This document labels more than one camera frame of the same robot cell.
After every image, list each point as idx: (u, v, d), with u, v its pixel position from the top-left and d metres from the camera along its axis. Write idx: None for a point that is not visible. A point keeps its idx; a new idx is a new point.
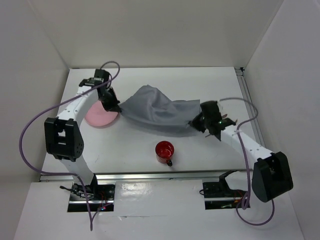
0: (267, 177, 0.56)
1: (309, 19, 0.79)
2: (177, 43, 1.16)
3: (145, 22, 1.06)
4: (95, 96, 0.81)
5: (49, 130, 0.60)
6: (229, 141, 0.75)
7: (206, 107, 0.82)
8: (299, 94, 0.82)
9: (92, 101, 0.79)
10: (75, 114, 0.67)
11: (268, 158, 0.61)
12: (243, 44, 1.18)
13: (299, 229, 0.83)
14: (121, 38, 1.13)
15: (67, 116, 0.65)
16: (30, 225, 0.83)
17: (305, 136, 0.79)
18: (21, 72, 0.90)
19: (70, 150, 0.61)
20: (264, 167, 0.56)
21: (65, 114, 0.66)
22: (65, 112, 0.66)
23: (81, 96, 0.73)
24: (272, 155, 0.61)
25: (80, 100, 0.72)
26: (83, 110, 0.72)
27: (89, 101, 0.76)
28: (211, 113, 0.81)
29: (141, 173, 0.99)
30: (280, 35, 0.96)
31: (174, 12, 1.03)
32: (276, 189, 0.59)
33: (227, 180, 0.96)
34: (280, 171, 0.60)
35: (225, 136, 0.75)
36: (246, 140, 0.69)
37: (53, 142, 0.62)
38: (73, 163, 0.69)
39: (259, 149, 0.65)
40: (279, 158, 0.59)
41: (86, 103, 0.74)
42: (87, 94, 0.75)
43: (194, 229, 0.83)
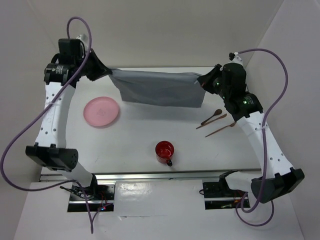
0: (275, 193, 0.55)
1: (309, 20, 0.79)
2: (177, 43, 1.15)
3: (145, 23, 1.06)
4: (71, 90, 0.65)
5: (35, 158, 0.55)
6: (245, 128, 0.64)
7: (232, 73, 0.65)
8: (299, 94, 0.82)
9: (70, 96, 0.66)
10: (56, 134, 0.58)
11: (287, 174, 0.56)
12: (243, 44, 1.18)
13: (299, 229, 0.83)
14: (120, 38, 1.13)
15: (48, 142, 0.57)
16: (30, 225, 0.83)
17: (305, 136, 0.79)
18: (21, 72, 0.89)
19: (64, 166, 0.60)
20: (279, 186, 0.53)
21: (45, 138, 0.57)
22: (43, 135, 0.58)
23: (53, 105, 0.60)
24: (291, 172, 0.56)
25: (54, 111, 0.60)
26: (62, 119, 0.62)
27: (65, 102, 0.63)
28: (236, 84, 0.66)
29: (141, 173, 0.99)
30: (280, 36, 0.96)
31: (173, 12, 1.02)
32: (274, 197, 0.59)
33: (227, 178, 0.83)
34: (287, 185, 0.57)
35: (244, 124, 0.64)
36: (270, 142, 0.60)
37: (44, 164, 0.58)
38: (66, 171, 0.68)
39: (280, 159, 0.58)
40: (295, 175, 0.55)
41: (63, 109, 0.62)
42: (60, 97, 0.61)
43: (194, 229, 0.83)
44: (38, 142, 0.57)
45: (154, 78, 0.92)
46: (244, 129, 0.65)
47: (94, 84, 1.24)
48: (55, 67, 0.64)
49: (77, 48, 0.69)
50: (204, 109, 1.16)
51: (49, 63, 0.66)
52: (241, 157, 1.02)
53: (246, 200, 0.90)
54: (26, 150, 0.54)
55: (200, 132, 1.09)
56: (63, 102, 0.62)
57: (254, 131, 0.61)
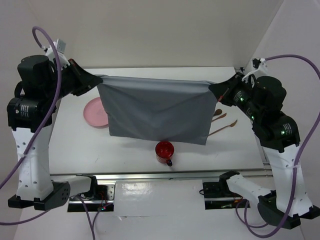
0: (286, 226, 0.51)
1: (309, 19, 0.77)
2: (176, 41, 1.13)
3: (143, 21, 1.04)
4: (47, 130, 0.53)
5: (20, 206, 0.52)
6: (273, 158, 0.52)
7: (269, 92, 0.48)
8: (301, 95, 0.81)
9: (48, 134, 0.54)
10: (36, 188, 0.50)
11: (305, 214, 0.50)
12: (243, 43, 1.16)
13: (299, 229, 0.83)
14: (118, 36, 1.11)
15: (30, 196, 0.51)
16: (30, 226, 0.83)
17: (305, 137, 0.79)
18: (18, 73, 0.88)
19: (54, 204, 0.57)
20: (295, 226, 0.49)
21: (25, 193, 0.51)
22: (22, 189, 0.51)
23: (28, 156, 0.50)
24: (310, 211, 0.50)
25: (30, 164, 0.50)
26: (42, 165, 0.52)
27: (42, 146, 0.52)
28: (269, 105, 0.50)
29: (140, 173, 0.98)
30: (281, 34, 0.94)
31: (172, 11, 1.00)
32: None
33: (228, 183, 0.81)
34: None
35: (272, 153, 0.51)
36: (299, 179, 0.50)
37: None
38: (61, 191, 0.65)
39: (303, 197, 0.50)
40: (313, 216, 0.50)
41: (42, 155, 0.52)
42: (33, 149, 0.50)
43: (194, 229, 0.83)
44: (20, 194, 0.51)
45: (155, 92, 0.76)
46: (271, 156, 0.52)
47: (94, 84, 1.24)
48: (18, 105, 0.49)
49: (45, 73, 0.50)
50: None
51: (12, 99, 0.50)
52: (241, 157, 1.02)
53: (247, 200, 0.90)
54: (8, 202, 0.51)
55: None
56: (39, 150, 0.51)
57: (285, 166, 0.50)
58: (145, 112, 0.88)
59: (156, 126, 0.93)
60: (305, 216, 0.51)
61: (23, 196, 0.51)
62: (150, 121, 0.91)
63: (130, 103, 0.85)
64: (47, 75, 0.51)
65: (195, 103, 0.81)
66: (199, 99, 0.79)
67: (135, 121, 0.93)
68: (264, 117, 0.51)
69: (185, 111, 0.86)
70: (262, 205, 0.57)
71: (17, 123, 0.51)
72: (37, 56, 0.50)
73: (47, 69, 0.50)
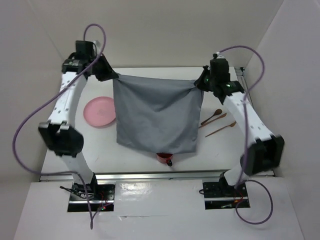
0: (259, 157, 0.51)
1: (309, 20, 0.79)
2: (177, 43, 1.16)
3: (145, 23, 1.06)
4: (84, 81, 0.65)
5: (44, 134, 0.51)
6: (231, 109, 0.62)
7: (213, 62, 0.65)
8: (299, 94, 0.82)
9: (82, 90, 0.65)
10: (68, 114, 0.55)
11: (268, 140, 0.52)
12: (243, 45, 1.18)
13: (299, 228, 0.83)
14: (120, 37, 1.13)
15: (60, 119, 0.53)
16: (30, 225, 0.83)
17: (305, 136, 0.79)
18: (22, 72, 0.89)
19: (72, 151, 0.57)
20: (259, 147, 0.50)
21: (57, 116, 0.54)
22: (55, 114, 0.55)
23: (68, 88, 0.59)
24: (272, 137, 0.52)
25: (68, 94, 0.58)
26: (74, 105, 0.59)
27: (79, 90, 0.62)
28: (220, 73, 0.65)
29: (142, 172, 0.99)
30: (280, 36, 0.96)
31: (174, 13, 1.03)
32: (265, 168, 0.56)
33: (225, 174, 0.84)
34: (273, 153, 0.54)
35: (228, 104, 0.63)
36: (251, 112, 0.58)
37: (50, 145, 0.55)
38: (73, 159, 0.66)
39: (260, 127, 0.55)
40: (277, 141, 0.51)
41: (77, 96, 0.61)
42: (74, 83, 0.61)
43: (194, 229, 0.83)
44: (50, 119, 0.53)
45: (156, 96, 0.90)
46: (230, 109, 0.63)
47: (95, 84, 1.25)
48: (72, 61, 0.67)
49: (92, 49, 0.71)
50: (204, 109, 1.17)
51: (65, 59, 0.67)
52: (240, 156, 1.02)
53: (246, 200, 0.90)
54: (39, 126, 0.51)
55: (200, 132, 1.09)
56: (76, 89, 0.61)
57: (236, 106, 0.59)
58: (147, 120, 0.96)
59: (155, 135, 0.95)
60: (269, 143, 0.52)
61: (54, 120, 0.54)
62: (151, 129, 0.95)
63: (134, 111, 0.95)
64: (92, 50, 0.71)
65: (188, 110, 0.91)
66: (190, 107, 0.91)
67: (137, 131, 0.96)
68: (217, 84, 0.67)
69: (181, 116, 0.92)
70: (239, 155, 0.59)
71: (68, 70, 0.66)
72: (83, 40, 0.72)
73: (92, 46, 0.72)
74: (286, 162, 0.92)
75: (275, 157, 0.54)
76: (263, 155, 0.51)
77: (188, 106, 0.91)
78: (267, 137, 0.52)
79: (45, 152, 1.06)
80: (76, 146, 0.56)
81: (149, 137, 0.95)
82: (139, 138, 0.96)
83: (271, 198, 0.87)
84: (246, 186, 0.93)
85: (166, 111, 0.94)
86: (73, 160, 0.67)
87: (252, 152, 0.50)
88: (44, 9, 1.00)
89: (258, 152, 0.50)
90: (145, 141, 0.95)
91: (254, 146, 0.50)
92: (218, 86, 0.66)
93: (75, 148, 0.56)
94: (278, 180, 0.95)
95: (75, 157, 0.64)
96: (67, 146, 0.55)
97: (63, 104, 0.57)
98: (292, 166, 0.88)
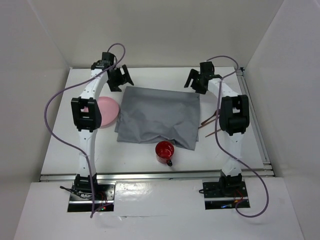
0: (228, 112, 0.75)
1: (308, 20, 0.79)
2: (177, 43, 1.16)
3: (145, 23, 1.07)
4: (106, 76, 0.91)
5: (75, 106, 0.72)
6: (212, 88, 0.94)
7: (202, 62, 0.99)
8: (299, 95, 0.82)
9: (104, 81, 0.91)
10: (93, 94, 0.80)
11: (235, 98, 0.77)
12: (243, 45, 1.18)
13: (299, 229, 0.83)
14: (120, 38, 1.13)
15: (87, 96, 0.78)
16: (30, 226, 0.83)
17: (305, 136, 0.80)
18: (22, 72, 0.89)
19: (93, 119, 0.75)
20: (227, 101, 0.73)
21: (85, 94, 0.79)
22: (85, 92, 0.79)
23: (95, 77, 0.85)
24: (239, 96, 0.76)
25: (95, 82, 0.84)
26: (97, 89, 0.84)
27: (101, 81, 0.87)
28: (206, 70, 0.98)
29: (143, 172, 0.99)
30: (280, 36, 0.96)
31: (174, 13, 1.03)
32: (237, 124, 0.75)
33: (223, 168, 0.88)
34: (242, 109, 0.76)
35: (210, 86, 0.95)
36: (225, 85, 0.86)
37: (77, 117, 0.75)
38: (88, 135, 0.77)
39: (230, 92, 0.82)
40: (242, 98, 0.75)
41: (99, 84, 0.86)
42: (100, 75, 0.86)
43: (194, 229, 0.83)
44: (80, 95, 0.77)
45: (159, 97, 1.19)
46: (212, 90, 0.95)
47: None
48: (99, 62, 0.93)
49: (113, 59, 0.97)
50: (204, 109, 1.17)
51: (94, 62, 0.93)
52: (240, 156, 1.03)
53: (247, 200, 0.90)
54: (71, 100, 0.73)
55: (200, 132, 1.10)
56: (101, 79, 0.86)
57: (215, 85, 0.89)
58: (148, 116, 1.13)
59: (155, 129, 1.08)
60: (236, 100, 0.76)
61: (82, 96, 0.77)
62: (151, 124, 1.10)
63: (139, 110, 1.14)
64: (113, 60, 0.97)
65: (182, 109, 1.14)
66: (184, 107, 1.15)
67: (139, 126, 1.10)
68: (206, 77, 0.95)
69: (177, 114, 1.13)
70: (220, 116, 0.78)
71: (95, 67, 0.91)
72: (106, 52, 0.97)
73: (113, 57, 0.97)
74: (286, 162, 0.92)
75: (244, 113, 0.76)
76: (230, 108, 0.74)
77: (183, 106, 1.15)
78: (235, 96, 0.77)
79: (45, 152, 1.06)
80: (95, 113, 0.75)
81: (150, 132, 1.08)
82: (141, 133, 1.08)
83: (268, 194, 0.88)
84: (246, 186, 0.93)
85: (165, 110, 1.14)
86: (88, 136, 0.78)
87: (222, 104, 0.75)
88: (44, 9, 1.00)
89: (227, 105, 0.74)
90: (146, 135, 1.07)
91: (224, 100, 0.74)
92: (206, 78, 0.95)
93: (94, 116, 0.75)
94: (278, 180, 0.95)
95: (92, 130, 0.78)
96: (89, 113, 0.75)
97: (90, 87, 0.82)
98: (292, 166, 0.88)
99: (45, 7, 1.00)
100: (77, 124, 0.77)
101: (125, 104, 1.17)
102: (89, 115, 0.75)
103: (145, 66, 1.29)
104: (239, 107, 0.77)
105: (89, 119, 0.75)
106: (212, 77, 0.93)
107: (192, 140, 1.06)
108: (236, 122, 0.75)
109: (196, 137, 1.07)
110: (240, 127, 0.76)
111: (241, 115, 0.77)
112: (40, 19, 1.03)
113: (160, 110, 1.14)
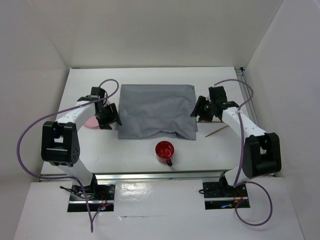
0: (255, 155, 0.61)
1: (309, 21, 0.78)
2: (177, 43, 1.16)
3: (145, 24, 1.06)
4: (92, 107, 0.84)
5: (49, 132, 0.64)
6: (228, 120, 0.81)
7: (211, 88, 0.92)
8: (300, 95, 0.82)
9: (91, 112, 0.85)
10: (74, 119, 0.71)
11: (262, 136, 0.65)
12: (243, 45, 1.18)
13: (299, 229, 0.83)
14: (120, 38, 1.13)
15: (66, 121, 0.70)
16: (30, 226, 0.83)
17: (305, 137, 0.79)
18: (21, 73, 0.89)
19: (68, 150, 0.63)
20: (254, 143, 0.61)
21: (64, 119, 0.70)
22: (64, 117, 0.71)
23: (80, 106, 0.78)
24: (265, 135, 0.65)
25: (79, 109, 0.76)
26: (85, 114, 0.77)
27: (87, 112, 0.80)
28: (218, 96, 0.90)
29: (143, 173, 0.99)
30: (280, 36, 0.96)
31: (174, 13, 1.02)
32: (266, 169, 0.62)
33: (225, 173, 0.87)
34: (270, 150, 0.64)
35: (225, 116, 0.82)
36: (245, 118, 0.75)
37: (48, 146, 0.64)
38: (70, 168, 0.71)
39: (254, 128, 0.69)
40: (271, 137, 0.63)
41: (83, 113, 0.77)
42: (86, 105, 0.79)
43: (194, 229, 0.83)
44: (57, 119, 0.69)
45: (159, 97, 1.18)
46: (227, 119, 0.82)
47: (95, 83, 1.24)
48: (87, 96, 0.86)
49: (101, 92, 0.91)
50: None
51: (81, 97, 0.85)
52: (235, 153, 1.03)
53: (247, 200, 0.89)
54: (43, 127, 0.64)
55: (200, 132, 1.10)
56: (86, 109, 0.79)
57: (231, 116, 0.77)
58: (148, 113, 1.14)
59: (155, 124, 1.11)
60: (263, 138, 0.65)
61: (60, 121, 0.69)
62: (151, 121, 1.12)
63: (138, 107, 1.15)
64: (103, 93, 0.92)
65: (182, 108, 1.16)
66: (185, 107, 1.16)
67: (139, 122, 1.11)
68: (219, 106, 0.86)
69: (174, 107, 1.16)
70: (245, 157, 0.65)
71: (82, 98, 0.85)
72: (94, 88, 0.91)
73: (103, 90, 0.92)
74: (286, 162, 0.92)
75: (273, 155, 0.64)
76: (257, 150, 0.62)
77: (182, 101, 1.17)
78: (261, 135, 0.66)
79: None
80: (71, 142, 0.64)
81: (151, 127, 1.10)
82: (141, 129, 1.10)
83: (269, 197, 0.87)
84: (245, 186, 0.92)
85: (162, 105, 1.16)
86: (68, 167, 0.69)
87: (248, 146, 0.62)
88: (44, 10, 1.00)
89: (253, 147, 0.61)
90: (147, 131, 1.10)
91: (250, 141, 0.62)
92: (219, 106, 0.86)
93: (70, 147, 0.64)
94: (278, 180, 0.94)
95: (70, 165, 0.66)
96: (64, 143, 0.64)
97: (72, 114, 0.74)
98: (293, 167, 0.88)
99: (44, 7, 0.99)
100: (48, 160, 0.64)
101: (125, 101, 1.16)
102: (63, 146, 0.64)
103: (145, 66, 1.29)
104: (266, 148, 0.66)
105: (63, 150, 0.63)
106: (228, 107, 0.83)
107: (193, 130, 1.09)
108: (264, 169, 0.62)
109: (196, 127, 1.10)
110: (269, 172, 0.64)
111: (269, 157, 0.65)
112: (40, 20, 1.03)
113: (162, 109, 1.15)
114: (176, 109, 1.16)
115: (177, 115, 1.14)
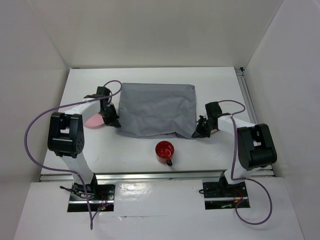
0: (248, 144, 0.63)
1: (309, 21, 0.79)
2: (177, 43, 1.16)
3: (145, 24, 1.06)
4: (97, 105, 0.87)
5: (56, 122, 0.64)
6: (223, 126, 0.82)
7: (208, 104, 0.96)
8: (300, 95, 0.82)
9: (95, 110, 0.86)
10: (81, 112, 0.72)
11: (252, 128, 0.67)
12: (243, 45, 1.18)
13: (299, 229, 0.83)
14: (120, 38, 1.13)
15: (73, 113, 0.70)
16: (30, 226, 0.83)
17: (305, 136, 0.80)
18: (21, 73, 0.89)
19: (73, 140, 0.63)
20: (244, 131, 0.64)
21: (71, 111, 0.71)
22: (71, 110, 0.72)
23: (86, 102, 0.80)
24: (257, 126, 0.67)
25: (85, 104, 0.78)
26: (87, 113, 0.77)
27: (92, 108, 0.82)
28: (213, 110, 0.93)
29: (143, 173, 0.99)
30: (280, 36, 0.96)
31: (174, 14, 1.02)
32: (261, 159, 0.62)
33: (225, 173, 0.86)
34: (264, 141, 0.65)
35: (220, 123, 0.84)
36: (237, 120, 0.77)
37: (55, 135, 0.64)
38: (74, 160, 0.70)
39: (245, 124, 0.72)
40: (261, 127, 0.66)
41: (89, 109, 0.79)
42: (92, 102, 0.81)
43: (194, 229, 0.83)
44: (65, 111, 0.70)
45: (159, 97, 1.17)
46: (222, 127, 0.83)
47: (94, 83, 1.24)
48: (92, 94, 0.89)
49: (107, 91, 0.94)
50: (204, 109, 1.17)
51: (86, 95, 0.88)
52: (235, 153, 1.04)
53: (247, 200, 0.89)
54: (51, 118, 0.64)
55: None
56: (92, 105, 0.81)
57: (225, 120, 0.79)
58: (148, 112, 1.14)
59: (155, 124, 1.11)
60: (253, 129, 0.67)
61: (68, 112, 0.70)
62: (151, 120, 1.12)
63: (138, 106, 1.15)
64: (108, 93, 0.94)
65: (182, 108, 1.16)
66: (185, 107, 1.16)
67: (139, 122, 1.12)
68: (215, 116, 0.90)
69: (174, 107, 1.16)
70: (239, 149, 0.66)
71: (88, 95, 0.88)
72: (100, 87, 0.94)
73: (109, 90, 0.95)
74: (286, 162, 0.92)
75: (267, 144, 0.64)
76: (249, 139, 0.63)
77: (182, 101, 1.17)
78: (252, 127, 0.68)
79: (45, 152, 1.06)
80: (77, 133, 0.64)
81: (151, 127, 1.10)
82: (141, 127, 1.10)
83: (269, 197, 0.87)
84: (245, 186, 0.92)
85: (162, 105, 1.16)
86: (74, 160, 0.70)
87: (239, 135, 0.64)
88: (44, 10, 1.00)
89: (244, 135, 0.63)
90: (147, 131, 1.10)
91: (240, 130, 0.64)
92: (216, 117, 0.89)
93: (76, 137, 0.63)
94: (278, 180, 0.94)
95: (74, 156, 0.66)
96: (70, 133, 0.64)
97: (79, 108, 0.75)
98: (292, 166, 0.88)
99: (44, 7, 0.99)
100: (54, 149, 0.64)
101: (125, 101, 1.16)
102: (68, 136, 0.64)
103: (145, 66, 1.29)
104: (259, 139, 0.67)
105: (68, 140, 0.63)
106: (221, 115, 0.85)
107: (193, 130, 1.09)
108: (260, 158, 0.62)
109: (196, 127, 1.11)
110: (265, 163, 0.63)
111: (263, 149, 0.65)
112: (40, 20, 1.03)
113: (162, 109, 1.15)
114: (176, 108, 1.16)
115: (177, 115, 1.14)
